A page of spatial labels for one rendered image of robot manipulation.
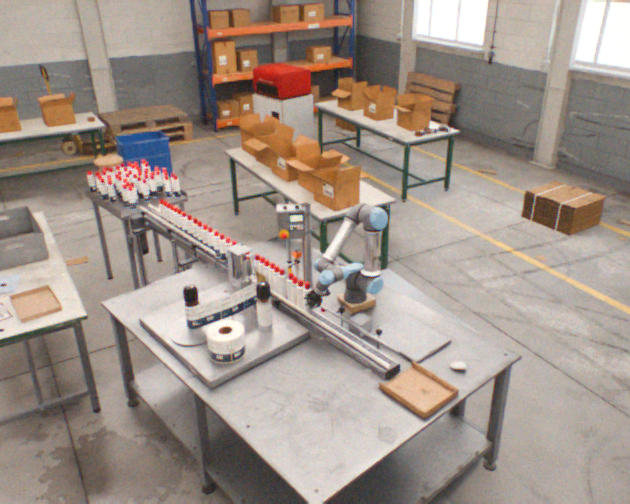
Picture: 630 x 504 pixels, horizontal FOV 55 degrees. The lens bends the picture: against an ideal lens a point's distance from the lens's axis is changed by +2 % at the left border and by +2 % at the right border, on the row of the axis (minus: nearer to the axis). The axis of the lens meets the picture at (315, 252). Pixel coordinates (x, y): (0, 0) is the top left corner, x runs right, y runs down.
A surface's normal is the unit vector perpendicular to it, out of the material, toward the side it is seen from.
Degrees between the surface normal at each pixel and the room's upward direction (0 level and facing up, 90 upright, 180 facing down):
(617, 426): 0
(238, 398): 0
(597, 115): 90
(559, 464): 0
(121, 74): 90
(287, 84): 90
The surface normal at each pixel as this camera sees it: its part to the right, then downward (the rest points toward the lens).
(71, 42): 0.49, 0.39
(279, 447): -0.02, -0.89
